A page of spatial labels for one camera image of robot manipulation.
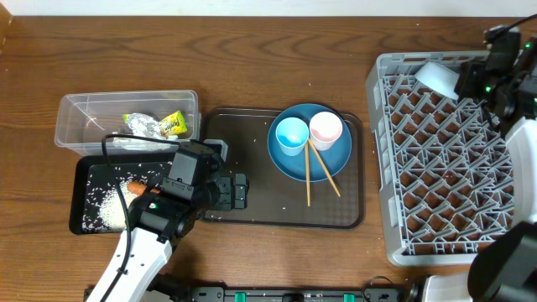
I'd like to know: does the foil snack wrapper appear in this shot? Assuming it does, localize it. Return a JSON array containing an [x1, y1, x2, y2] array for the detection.
[[122, 111, 188, 139]]

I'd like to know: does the orange carrot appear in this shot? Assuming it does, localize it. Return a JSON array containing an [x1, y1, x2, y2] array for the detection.
[[127, 181, 147, 195]]

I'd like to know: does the white tissue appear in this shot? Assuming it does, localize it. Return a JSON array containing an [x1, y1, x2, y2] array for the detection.
[[112, 127, 179, 151]]

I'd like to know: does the light blue bowl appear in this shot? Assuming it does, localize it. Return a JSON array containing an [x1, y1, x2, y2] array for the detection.
[[414, 62, 459, 100]]

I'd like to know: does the white rice pile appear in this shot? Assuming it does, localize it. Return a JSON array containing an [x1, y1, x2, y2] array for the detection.
[[81, 163, 169, 232]]

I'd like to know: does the light blue cup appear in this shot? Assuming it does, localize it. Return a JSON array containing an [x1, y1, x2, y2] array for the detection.
[[275, 117, 310, 156]]

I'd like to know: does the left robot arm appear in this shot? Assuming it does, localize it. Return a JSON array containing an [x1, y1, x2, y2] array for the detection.
[[88, 139, 248, 301]]

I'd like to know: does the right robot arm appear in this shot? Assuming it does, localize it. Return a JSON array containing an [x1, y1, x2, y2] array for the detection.
[[415, 24, 536, 301]]

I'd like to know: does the grey dishwasher rack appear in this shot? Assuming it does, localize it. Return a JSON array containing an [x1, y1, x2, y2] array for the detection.
[[366, 51, 514, 266]]

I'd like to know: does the black waste tray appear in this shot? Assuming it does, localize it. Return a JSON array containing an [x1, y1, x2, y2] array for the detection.
[[69, 153, 175, 235]]

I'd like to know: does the brown serving tray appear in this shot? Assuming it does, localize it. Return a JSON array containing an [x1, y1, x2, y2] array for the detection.
[[201, 108, 366, 230]]

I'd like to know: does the left wooden chopstick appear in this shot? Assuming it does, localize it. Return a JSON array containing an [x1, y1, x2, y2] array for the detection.
[[304, 139, 311, 207]]

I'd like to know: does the wooden chopstick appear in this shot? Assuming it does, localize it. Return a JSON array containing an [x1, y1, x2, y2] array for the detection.
[[304, 139, 311, 207], [308, 138, 341, 197]]

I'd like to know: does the right wooden chopstick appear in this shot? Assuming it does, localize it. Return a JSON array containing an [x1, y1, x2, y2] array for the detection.
[[308, 138, 341, 197]]

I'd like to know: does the clear plastic bin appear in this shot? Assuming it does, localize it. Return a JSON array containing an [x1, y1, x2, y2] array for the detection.
[[55, 90, 201, 156]]

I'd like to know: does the white pink cup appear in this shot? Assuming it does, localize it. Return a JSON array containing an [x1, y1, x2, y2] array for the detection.
[[309, 112, 343, 151]]

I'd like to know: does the dark blue plate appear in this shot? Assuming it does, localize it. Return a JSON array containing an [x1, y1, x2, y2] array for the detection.
[[268, 103, 352, 182]]

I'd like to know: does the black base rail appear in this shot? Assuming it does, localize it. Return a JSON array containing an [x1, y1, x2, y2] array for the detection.
[[142, 274, 425, 302]]

